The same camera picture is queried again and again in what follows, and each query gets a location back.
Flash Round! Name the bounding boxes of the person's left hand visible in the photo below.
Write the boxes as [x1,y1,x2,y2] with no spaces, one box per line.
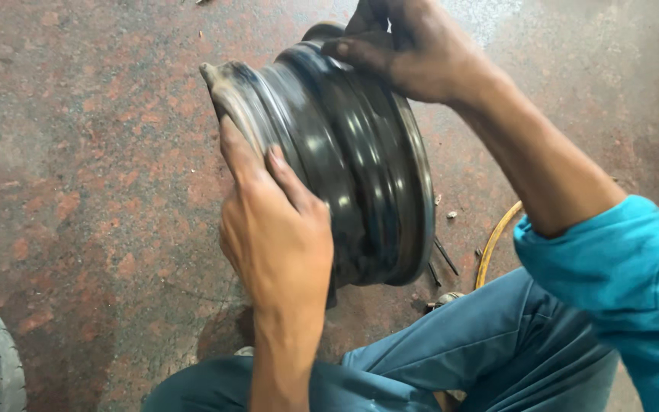
[218,113,335,314]

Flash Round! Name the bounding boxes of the person's right hand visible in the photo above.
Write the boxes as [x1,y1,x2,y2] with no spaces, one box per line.
[321,0,502,107]

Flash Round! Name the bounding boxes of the dark steel wheel rim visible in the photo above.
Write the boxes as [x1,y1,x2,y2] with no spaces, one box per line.
[199,22,437,310]

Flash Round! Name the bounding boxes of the person's grey shoe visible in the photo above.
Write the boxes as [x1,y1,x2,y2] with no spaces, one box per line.
[426,291,466,313]

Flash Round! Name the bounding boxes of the person's teal trousers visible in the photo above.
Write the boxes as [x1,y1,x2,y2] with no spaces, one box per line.
[141,266,622,412]

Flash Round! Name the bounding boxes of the person's blue sleeve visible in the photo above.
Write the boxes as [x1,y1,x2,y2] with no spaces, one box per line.
[513,195,659,412]

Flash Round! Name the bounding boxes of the yellow hose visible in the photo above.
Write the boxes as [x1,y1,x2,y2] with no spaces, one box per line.
[474,200,524,290]

